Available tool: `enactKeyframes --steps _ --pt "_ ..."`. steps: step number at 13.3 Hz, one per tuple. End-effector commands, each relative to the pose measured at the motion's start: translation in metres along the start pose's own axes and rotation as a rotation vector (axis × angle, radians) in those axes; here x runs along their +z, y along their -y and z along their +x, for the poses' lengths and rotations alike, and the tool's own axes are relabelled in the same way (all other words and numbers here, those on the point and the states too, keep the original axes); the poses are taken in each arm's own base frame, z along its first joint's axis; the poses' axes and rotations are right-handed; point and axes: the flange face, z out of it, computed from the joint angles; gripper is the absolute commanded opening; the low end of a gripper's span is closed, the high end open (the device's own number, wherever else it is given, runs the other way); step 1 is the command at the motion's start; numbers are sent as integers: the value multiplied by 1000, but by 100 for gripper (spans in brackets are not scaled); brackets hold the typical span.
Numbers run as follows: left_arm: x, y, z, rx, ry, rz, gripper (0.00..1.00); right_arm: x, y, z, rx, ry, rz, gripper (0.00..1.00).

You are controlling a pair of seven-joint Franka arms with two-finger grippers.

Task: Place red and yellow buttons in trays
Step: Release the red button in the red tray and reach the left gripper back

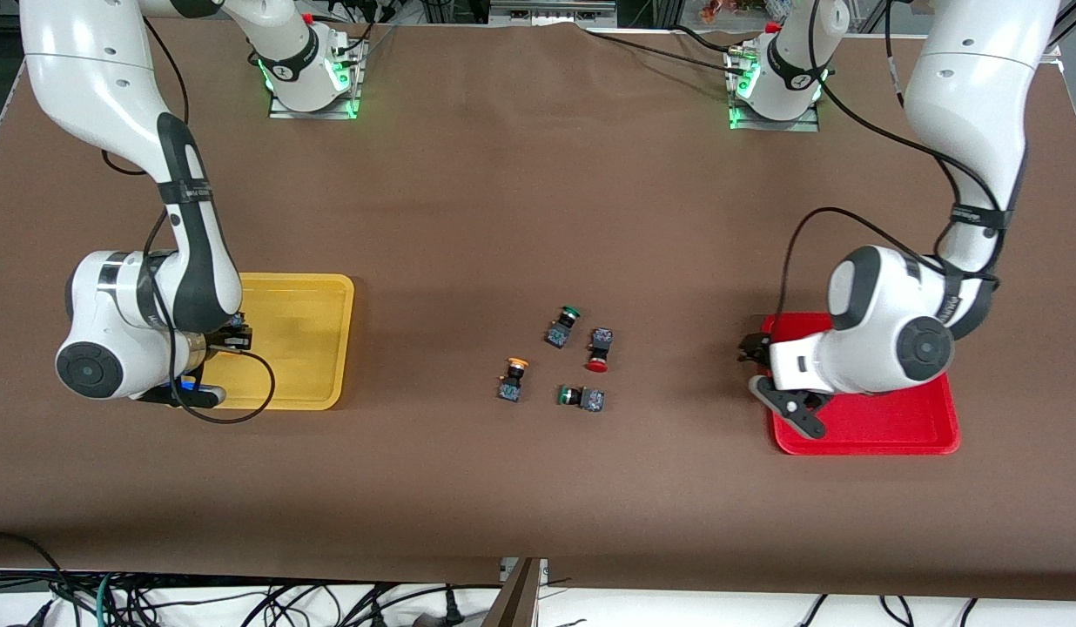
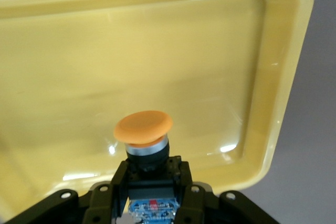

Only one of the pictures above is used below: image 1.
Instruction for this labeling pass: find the red push button switch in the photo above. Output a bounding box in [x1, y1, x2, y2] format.
[585, 327, 614, 374]

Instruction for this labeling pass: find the yellow plastic tray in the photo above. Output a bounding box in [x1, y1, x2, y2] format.
[194, 273, 355, 411]

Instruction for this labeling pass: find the red plastic tray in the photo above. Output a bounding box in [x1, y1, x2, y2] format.
[762, 313, 962, 456]

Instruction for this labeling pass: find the brown table cover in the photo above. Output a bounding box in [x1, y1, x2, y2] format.
[0, 17, 1076, 602]

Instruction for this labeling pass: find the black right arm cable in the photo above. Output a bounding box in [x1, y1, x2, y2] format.
[101, 17, 277, 426]

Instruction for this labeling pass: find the green push button switch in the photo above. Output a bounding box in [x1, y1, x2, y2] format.
[556, 384, 605, 414]
[544, 306, 583, 350]

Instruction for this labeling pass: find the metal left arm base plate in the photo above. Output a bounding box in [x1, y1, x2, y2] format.
[728, 48, 822, 133]

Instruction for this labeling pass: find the black looping floor cable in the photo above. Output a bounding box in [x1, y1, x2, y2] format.
[0, 531, 71, 610]

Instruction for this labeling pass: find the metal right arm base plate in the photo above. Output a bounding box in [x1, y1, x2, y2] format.
[268, 35, 363, 120]

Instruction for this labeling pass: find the long black table cable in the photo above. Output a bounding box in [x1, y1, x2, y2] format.
[582, 29, 750, 72]

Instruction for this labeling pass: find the short black table cable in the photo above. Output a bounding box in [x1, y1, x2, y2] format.
[671, 24, 741, 51]

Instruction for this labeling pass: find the black base cable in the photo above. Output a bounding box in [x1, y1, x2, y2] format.
[312, 10, 396, 67]

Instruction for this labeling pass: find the brown table post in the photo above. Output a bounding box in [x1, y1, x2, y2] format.
[481, 557, 540, 627]

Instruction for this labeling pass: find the aluminium frame bar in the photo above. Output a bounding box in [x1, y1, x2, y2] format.
[490, 0, 618, 28]

